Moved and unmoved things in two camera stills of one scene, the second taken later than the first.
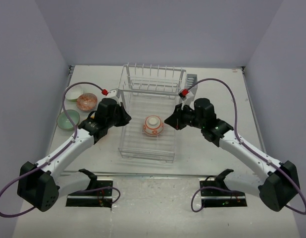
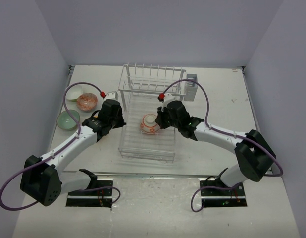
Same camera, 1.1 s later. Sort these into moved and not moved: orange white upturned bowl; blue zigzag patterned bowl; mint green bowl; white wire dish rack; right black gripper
Moved: orange white upturned bowl; right black gripper
Not moved: white wire dish rack; blue zigzag patterned bowl; mint green bowl
